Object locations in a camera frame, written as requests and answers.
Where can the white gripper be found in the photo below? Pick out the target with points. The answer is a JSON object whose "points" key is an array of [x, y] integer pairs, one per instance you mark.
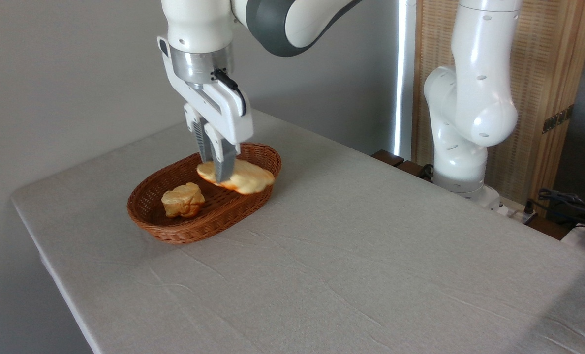
{"points": [[226, 115]]}

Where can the long braided bread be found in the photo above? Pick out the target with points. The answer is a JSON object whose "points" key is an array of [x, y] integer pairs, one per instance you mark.
{"points": [[248, 179]]}

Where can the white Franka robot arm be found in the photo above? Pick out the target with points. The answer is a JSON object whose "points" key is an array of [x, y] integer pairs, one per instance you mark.
{"points": [[474, 98]]}

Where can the small round bread roll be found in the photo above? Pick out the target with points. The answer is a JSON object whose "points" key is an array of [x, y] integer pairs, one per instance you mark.
{"points": [[182, 200]]}

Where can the brown wicker basket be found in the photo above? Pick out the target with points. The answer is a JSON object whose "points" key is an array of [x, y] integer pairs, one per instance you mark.
{"points": [[189, 228]]}

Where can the grey tablecloth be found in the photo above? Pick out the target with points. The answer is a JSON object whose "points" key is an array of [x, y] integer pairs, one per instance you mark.
{"points": [[351, 255]]}

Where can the dark wooden furniture edge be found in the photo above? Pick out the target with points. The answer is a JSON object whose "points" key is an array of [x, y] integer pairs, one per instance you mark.
{"points": [[388, 157]]}

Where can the wooden woven folding screen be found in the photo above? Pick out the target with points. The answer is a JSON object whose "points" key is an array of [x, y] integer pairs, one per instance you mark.
{"points": [[548, 54]]}

